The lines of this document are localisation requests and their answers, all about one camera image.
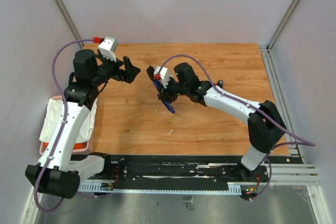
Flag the blue black stapler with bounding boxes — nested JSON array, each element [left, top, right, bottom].
[[153, 80, 175, 114]]

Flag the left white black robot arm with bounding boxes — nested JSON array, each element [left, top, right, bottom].
[[25, 49, 141, 199]]

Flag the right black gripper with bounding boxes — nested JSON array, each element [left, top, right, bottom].
[[157, 76, 189, 104]]

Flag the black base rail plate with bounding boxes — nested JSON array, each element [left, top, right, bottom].
[[82, 154, 270, 189]]

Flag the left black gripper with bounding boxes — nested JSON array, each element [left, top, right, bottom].
[[91, 52, 140, 87]]

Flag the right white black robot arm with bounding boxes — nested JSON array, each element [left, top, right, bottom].
[[146, 62, 286, 182]]

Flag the white cloth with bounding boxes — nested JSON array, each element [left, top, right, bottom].
[[39, 95, 98, 144]]

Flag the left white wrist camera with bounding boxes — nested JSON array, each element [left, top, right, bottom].
[[98, 37, 119, 62]]

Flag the white slotted cable duct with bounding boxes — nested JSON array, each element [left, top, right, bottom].
[[77, 181, 242, 196]]

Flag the pink plastic basket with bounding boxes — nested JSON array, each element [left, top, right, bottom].
[[39, 94, 95, 156]]

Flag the small black clip object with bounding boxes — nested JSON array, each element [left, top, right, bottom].
[[217, 80, 224, 88]]

